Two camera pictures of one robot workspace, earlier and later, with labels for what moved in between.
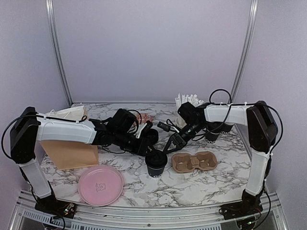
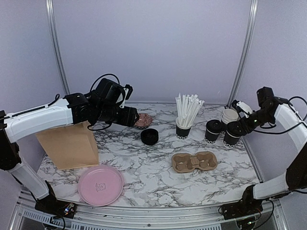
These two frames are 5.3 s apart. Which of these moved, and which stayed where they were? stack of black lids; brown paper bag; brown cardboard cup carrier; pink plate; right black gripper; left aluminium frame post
Moved: right black gripper
Stayed: brown paper bag; left aluminium frame post; pink plate; brown cardboard cup carrier; stack of black lids
